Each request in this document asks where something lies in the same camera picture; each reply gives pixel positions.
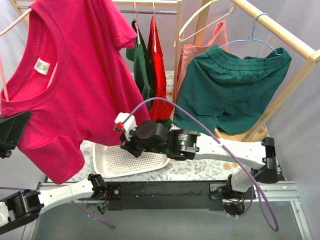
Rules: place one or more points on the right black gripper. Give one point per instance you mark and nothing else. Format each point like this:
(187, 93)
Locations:
(127, 144)

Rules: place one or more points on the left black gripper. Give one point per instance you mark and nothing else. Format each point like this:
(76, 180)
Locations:
(6, 141)

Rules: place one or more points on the pink wire hanger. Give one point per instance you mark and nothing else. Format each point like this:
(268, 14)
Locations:
(10, 37)

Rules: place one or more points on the magenta t shirt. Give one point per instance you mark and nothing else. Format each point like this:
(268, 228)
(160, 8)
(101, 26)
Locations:
(73, 79)

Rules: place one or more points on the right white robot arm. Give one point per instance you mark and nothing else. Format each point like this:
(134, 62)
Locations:
(256, 159)

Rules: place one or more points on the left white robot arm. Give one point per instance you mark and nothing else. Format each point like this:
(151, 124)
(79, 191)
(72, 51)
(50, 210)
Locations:
(26, 205)

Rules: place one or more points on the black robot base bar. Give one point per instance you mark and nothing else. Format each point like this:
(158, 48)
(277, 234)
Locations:
(165, 193)

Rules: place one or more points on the red t shirt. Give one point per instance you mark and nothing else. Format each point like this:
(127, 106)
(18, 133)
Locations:
(160, 110)

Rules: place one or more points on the dark green t shirt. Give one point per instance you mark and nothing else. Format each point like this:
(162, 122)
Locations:
(142, 71)

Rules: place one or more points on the cream wooden hanger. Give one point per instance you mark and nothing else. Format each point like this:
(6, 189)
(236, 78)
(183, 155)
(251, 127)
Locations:
(202, 14)

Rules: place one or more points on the pink hanger under red shirt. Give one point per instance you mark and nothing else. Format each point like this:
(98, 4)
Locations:
(154, 44)

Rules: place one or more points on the pink hanger under green shirt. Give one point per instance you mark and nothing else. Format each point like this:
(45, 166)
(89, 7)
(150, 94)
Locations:
(136, 22)

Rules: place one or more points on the white perforated plastic basket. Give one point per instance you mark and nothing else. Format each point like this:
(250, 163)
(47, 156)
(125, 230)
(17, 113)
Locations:
(114, 162)

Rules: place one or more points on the floral table cloth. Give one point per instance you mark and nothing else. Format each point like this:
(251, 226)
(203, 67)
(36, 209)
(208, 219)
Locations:
(189, 170)

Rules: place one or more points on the salmon pink garment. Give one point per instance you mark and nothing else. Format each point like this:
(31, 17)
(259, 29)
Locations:
(189, 51)

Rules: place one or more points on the left wooden clothes rack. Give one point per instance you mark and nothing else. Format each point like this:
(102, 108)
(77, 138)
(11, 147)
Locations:
(172, 29)

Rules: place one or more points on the wooden clothes rack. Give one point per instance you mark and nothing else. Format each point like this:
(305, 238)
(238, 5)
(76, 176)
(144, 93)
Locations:
(172, 29)
(283, 22)

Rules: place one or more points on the right wooden clothes rack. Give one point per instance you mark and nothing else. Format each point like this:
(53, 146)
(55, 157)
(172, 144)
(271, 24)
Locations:
(283, 22)

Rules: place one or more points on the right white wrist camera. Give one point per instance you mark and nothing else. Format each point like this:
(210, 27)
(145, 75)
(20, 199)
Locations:
(125, 123)

